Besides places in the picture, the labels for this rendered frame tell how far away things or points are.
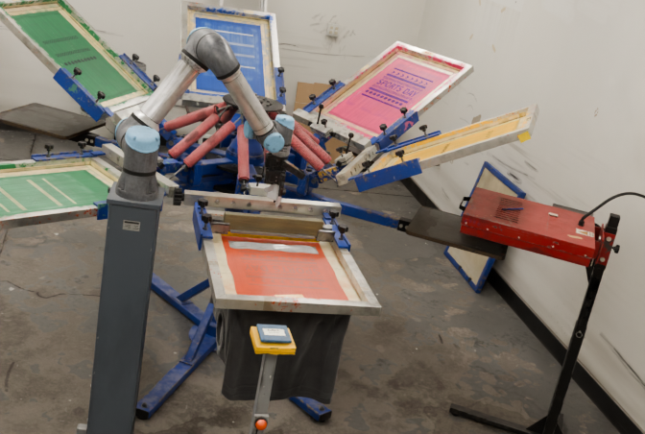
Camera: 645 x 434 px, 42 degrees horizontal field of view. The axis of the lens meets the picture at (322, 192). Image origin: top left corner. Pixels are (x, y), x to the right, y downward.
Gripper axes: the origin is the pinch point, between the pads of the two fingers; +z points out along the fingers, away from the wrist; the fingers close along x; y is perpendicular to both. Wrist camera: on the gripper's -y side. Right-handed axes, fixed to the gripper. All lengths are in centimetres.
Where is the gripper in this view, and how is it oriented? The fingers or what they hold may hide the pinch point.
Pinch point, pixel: (276, 202)
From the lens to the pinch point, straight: 338.3
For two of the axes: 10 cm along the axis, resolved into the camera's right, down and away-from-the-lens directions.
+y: -9.6, -0.9, -2.6
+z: -1.7, 9.3, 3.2
